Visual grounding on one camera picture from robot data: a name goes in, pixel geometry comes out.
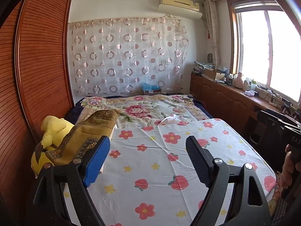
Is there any golden brown patterned cloth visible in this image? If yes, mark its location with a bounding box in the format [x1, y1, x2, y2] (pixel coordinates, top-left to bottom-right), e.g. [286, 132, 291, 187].
[46, 110, 118, 165]

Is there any person's right hand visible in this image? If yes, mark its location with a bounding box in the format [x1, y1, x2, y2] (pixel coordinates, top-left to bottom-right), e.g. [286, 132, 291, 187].
[280, 144, 300, 189]

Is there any brown wooden sideboard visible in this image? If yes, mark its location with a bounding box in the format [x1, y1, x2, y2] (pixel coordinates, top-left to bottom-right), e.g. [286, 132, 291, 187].
[190, 73, 281, 145]

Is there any white bottle on sideboard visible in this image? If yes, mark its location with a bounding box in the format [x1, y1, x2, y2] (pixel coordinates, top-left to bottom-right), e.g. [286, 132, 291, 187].
[233, 72, 243, 89]

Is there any yellow plush toy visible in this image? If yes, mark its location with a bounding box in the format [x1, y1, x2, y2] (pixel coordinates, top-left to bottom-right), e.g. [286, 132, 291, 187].
[31, 116, 74, 178]

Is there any cardboard box on sideboard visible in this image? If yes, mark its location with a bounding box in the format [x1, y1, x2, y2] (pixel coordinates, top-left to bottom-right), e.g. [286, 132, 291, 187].
[204, 69, 225, 81]

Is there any white flower-print sheet board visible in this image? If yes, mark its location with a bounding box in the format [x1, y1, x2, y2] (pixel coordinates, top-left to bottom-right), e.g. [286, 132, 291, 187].
[88, 119, 278, 225]

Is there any stack of papers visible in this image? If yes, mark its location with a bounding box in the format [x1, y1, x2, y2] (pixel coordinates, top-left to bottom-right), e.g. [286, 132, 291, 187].
[193, 61, 215, 74]

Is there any floral quilt on bed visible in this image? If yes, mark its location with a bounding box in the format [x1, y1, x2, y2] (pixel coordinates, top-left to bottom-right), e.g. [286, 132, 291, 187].
[77, 94, 211, 129]

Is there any brown wooden wardrobe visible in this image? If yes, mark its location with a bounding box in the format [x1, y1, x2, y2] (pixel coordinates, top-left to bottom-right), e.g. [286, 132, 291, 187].
[1, 0, 74, 220]

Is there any blue item in box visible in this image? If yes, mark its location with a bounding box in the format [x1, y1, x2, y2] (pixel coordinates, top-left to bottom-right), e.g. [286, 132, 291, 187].
[141, 83, 162, 95]

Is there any white curtain with circles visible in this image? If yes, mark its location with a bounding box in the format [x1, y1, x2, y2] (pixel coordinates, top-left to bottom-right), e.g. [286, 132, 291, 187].
[68, 16, 189, 98]

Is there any white air conditioner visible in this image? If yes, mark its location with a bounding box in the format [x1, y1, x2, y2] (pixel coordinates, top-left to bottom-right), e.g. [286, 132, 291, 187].
[158, 0, 203, 19]

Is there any window with brown frame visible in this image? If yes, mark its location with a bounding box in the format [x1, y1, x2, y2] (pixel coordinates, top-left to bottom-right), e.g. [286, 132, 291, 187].
[227, 0, 300, 105]

